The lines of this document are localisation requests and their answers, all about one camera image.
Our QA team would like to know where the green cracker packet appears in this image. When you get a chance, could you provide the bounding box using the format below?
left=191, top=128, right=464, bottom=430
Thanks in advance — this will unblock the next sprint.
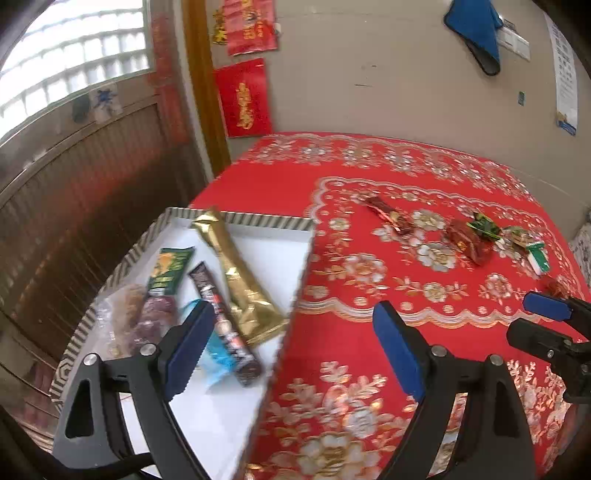
left=147, top=247, right=195, bottom=296

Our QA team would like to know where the blue paper cutout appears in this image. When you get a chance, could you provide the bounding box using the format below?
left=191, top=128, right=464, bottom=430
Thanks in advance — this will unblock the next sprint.
left=92, top=88, right=123, bottom=116

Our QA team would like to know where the red and gold wall poster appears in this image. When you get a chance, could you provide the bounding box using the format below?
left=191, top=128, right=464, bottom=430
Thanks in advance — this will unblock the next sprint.
left=213, top=58, right=274, bottom=138

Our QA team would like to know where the gold foil snack packet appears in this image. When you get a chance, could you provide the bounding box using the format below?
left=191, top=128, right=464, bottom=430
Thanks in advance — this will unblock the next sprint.
left=191, top=206, right=291, bottom=348

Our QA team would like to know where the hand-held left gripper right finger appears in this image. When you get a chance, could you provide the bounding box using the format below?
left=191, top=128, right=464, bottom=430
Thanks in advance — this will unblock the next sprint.
left=372, top=300, right=536, bottom=480

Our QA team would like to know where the red couplet strip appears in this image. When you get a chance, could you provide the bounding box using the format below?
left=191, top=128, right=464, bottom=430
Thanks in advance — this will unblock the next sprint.
left=148, top=14, right=190, bottom=146

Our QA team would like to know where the dark paper cutout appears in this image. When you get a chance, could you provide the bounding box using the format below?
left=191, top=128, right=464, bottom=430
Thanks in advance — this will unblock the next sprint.
left=71, top=95, right=93, bottom=124

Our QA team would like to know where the red floral tablecloth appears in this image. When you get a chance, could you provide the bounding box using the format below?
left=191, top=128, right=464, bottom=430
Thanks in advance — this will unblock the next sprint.
left=188, top=131, right=591, bottom=480

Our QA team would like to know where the white wall calendar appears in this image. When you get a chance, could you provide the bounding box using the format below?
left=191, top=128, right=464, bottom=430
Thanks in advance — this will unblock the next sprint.
left=542, top=11, right=580, bottom=137

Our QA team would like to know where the white wall switch plate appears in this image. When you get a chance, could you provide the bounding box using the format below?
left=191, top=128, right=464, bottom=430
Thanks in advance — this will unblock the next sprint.
left=499, top=18, right=532, bottom=61

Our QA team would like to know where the blue and clear snack bag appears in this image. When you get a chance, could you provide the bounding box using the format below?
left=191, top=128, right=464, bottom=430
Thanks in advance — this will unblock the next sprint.
left=180, top=298, right=250, bottom=388

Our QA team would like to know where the striped cardboard box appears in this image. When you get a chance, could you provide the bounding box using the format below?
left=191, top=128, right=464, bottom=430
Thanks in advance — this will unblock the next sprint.
left=48, top=207, right=317, bottom=480

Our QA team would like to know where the glass block window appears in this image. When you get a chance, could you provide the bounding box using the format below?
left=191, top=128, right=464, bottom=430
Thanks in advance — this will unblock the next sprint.
left=0, top=0, right=153, bottom=139

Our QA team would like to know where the wooden door frame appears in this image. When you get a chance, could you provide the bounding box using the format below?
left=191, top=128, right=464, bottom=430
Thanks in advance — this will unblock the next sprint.
left=181, top=0, right=232, bottom=178

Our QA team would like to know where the green and beige candy packet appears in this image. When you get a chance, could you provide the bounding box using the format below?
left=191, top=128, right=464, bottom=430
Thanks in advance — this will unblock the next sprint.
left=501, top=225, right=534, bottom=252

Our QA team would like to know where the clear bag of red dates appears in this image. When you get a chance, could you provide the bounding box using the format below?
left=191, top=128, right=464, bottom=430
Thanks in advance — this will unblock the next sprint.
left=95, top=282, right=178, bottom=358

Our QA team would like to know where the small green candy packet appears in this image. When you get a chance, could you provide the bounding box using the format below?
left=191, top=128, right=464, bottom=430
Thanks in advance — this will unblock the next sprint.
left=467, top=211, right=503, bottom=241

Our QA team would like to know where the long black snack packet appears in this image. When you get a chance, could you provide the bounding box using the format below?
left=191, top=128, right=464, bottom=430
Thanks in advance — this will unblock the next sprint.
left=188, top=261, right=262, bottom=387

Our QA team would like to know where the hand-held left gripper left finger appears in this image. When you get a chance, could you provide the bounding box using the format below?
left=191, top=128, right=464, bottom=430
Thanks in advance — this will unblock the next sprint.
left=53, top=300, right=218, bottom=480

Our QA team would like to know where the floral seat cushion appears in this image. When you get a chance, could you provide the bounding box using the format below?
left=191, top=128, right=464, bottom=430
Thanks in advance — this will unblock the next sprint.
left=569, top=228, right=591, bottom=282

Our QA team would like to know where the small red wrapped candy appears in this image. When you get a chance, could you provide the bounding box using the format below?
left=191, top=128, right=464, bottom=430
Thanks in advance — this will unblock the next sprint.
left=540, top=276, right=571, bottom=301

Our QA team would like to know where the green and white snack packet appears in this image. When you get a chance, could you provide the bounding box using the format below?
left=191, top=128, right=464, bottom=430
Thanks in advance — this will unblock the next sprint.
left=525, top=242, right=551, bottom=276

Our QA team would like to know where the blue hanging cloth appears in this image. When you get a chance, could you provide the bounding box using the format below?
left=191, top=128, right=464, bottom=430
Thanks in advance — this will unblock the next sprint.
left=443, top=0, right=504, bottom=77

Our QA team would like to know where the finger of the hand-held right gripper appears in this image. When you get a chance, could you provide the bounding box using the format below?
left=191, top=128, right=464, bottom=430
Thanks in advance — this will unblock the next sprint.
left=506, top=318, right=591, bottom=370
left=523, top=291, right=591, bottom=340

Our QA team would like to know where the red wall decoration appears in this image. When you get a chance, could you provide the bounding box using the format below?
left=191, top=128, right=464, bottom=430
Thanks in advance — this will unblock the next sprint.
left=211, top=0, right=281, bottom=57

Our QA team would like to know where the brown wooden door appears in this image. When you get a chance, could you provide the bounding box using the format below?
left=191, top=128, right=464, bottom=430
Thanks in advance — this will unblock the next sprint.
left=0, top=99, right=218, bottom=370

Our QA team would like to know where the long dark red bar packet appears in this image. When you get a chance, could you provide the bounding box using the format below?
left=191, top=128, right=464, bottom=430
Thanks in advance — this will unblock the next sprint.
left=362, top=194, right=416, bottom=234

